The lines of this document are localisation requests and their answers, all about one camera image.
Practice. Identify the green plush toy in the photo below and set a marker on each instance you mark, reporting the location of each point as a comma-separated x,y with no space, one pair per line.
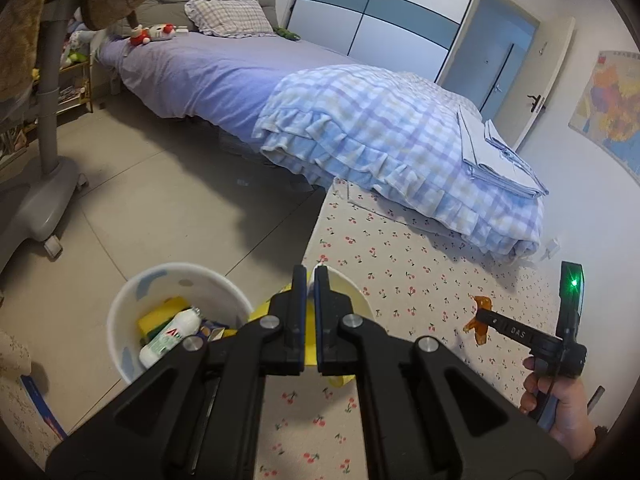
287,34

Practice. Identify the beige patterned cloth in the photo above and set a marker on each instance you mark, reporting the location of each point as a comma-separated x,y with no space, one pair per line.
15,400

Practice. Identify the blue checked ruffled blanket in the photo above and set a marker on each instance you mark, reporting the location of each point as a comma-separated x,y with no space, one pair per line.
360,125

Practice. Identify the person's right hand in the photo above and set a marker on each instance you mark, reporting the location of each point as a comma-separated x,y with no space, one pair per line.
570,410

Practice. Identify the white plastic bottle green label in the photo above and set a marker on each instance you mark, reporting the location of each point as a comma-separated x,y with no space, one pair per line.
165,342

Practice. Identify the green yellow sponge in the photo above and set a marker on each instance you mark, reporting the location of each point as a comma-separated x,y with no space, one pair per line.
160,316

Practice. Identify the white wall socket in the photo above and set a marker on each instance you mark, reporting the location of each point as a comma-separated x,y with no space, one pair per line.
551,248

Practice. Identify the checked ruffled pillow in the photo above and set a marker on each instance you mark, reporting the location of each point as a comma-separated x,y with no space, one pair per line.
230,15

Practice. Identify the colourful wall map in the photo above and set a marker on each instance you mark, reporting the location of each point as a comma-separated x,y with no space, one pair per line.
615,105

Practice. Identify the brown teddy bear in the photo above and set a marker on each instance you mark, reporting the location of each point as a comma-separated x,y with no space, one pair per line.
30,20

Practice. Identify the wooden shelf with toys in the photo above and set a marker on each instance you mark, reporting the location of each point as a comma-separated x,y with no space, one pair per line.
75,87

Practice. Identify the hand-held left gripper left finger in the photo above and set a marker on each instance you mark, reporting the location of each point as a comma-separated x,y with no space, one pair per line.
299,290

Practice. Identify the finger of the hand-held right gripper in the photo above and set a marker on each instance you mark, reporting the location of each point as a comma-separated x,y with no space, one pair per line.
505,329

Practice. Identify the blue door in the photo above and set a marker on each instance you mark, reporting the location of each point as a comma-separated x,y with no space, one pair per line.
497,70

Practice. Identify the torn blue white carton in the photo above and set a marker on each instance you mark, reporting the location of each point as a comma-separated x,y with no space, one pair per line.
212,331

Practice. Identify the white and blue wardrobe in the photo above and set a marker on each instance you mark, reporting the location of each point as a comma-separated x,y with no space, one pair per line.
380,20

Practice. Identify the folded grey sheets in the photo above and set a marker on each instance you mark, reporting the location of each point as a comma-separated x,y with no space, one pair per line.
495,160

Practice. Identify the cherry print tablecloth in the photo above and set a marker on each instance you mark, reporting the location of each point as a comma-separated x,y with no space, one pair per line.
425,270

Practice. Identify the red white cat plush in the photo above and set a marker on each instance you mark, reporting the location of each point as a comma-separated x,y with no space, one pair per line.
150,32

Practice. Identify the grey chair stand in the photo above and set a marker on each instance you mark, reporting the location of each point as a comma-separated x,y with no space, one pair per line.
47,110

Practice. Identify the bed with purple sheet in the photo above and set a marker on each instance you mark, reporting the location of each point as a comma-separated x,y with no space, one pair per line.
210,75

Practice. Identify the yellow paper cup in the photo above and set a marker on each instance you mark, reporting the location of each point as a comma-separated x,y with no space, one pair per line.
345,282

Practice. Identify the white bin with blue dots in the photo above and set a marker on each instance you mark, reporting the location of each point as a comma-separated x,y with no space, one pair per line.
125,350

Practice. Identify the white door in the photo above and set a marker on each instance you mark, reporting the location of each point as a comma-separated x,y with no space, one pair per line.
550,60

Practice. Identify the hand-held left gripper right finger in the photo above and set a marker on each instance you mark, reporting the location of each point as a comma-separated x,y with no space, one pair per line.
321,290

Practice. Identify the blue edged book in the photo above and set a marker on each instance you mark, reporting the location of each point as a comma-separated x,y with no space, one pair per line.
42,405

